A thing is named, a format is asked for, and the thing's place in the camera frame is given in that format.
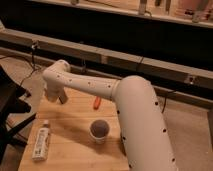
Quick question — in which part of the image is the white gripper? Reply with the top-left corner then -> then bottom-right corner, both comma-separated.
44,84 -> 68,104

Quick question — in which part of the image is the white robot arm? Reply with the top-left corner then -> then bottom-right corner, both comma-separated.
42,60 -> 179,171

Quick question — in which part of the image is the orange marker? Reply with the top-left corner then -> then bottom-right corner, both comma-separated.
93,97 -> 101,110

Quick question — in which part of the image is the black stand at left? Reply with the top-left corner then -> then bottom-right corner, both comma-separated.
0,65 -> 35,164

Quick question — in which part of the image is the white tube bottle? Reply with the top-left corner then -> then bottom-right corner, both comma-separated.
32,120 -> 51,161

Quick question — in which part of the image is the black cable on floor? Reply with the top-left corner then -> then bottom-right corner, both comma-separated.
0,41 -> 43,88

